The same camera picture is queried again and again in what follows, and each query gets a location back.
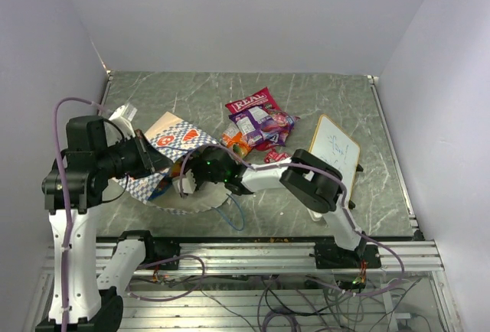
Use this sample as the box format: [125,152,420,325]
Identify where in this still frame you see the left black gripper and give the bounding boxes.
[96,128,174,179]

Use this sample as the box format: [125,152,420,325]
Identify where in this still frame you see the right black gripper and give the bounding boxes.
[180,153,227,191]

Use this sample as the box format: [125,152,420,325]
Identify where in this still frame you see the blue snack bag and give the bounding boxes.
[149,158,183,200]

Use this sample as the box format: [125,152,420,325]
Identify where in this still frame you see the checkered paper bag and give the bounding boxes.
[118,112,245,231]

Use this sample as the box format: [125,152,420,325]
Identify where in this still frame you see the orange snack packet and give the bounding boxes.
[220,122,253,158]

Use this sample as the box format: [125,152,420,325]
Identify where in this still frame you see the small red snack packet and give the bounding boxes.
[263,148,290,164]

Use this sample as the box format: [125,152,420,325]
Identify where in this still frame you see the purple snack packet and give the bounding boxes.
[229,106,288,147]

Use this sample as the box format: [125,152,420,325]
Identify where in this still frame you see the small colourful candy packet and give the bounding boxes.
[264,113,300,148]

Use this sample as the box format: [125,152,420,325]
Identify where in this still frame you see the pink snack bag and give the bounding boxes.
[226,86,279,114]

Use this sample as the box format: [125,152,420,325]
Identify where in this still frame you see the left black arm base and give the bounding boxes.
[110,230,180,271]

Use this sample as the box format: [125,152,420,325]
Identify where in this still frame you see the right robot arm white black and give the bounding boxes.
[181,145,367,268]

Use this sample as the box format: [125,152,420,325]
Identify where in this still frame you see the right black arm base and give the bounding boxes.
[309,240,381,269]

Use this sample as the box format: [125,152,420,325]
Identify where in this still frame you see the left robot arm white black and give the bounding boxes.
[35,116,173,331]

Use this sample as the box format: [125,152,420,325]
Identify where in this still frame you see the white whiteboard eraser marker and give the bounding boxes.
[308,210,322,222]

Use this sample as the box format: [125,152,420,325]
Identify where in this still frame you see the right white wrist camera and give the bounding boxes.
[172,171,197,197]

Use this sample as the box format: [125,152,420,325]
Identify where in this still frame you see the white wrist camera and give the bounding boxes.
[109,103,137,138]
[172,171,197,197]

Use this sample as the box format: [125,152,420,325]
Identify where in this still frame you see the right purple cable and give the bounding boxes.
[179,144,406,298]

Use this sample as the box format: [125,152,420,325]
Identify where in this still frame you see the purple cable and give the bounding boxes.
[179,144,406,298]
[51,96,112,332]

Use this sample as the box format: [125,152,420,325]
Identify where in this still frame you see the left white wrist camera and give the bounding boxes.
[109,103,137,138]

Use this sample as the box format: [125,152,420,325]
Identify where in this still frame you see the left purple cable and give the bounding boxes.
[51,96,112,332]

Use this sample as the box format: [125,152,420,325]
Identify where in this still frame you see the small whiteboard yellow frame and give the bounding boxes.
[309,115,363,210]

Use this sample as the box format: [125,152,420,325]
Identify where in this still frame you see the aluminium frame rail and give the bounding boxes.
[161,241,444,276]

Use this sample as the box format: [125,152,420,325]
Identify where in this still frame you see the loose cables under table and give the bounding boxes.
[126,266,422,332]

